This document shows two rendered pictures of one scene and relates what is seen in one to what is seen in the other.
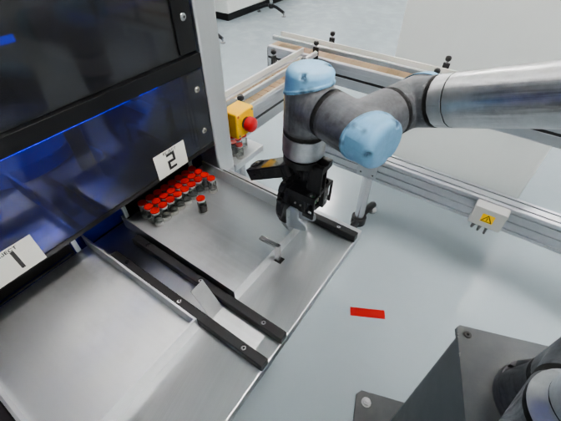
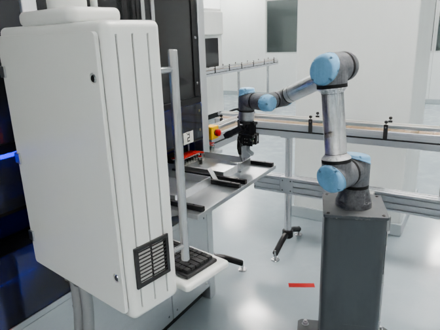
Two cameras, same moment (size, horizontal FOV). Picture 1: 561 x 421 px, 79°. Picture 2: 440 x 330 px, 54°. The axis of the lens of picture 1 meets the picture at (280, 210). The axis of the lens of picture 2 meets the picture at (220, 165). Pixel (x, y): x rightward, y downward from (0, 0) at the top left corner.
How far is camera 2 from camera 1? 151 cm
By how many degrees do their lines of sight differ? 28
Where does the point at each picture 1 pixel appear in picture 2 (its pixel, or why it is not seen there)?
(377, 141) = (268, 99)
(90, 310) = not seen: hidden behind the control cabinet
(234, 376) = (228, 190)
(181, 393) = (209, 192)
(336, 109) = (256, 95)
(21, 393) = not seen: hidden behind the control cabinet
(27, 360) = not seen: hidden behind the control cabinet
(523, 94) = (302, 84)
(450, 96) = (288, 90)
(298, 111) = (243, 100)
